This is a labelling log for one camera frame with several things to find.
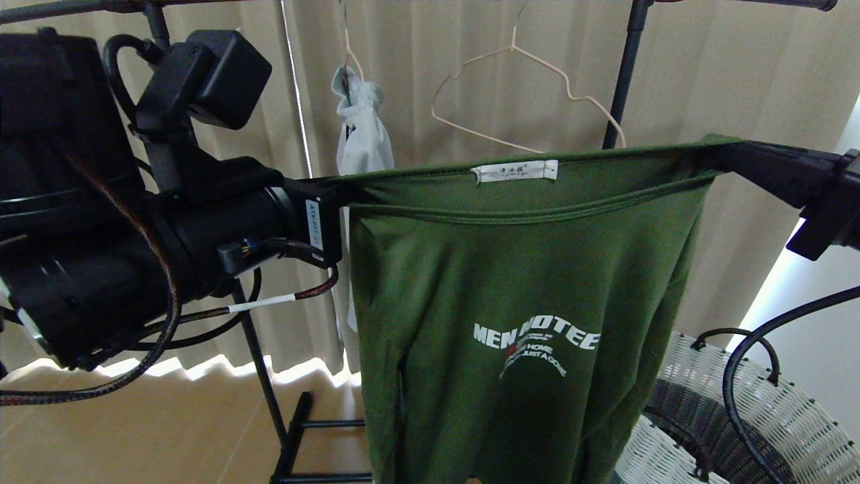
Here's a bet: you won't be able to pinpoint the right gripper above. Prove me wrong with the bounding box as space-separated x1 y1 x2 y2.
786 149 860 261

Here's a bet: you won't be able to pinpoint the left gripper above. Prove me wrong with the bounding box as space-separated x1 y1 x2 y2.
168 185 343 296

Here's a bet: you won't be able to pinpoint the pale grey shorts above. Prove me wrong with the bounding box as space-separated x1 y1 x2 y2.
331 65 396 333

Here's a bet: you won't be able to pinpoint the pink clothes hanger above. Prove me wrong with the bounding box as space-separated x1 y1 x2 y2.
341 0 367 102
431 3 627 154

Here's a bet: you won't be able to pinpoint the green garment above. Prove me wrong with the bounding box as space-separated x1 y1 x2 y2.
346 134 740 484

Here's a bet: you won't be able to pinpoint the white laundry basket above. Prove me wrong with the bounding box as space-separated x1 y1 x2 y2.
608 329 860 484

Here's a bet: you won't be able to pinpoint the black clothes rack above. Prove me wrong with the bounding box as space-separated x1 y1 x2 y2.
0 0 837 484

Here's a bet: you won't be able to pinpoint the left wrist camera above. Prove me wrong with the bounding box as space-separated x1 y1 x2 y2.
134 28 283 202

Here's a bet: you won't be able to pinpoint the black cable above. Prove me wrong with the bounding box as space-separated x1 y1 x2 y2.
102 34 165 125
722 286 860 484

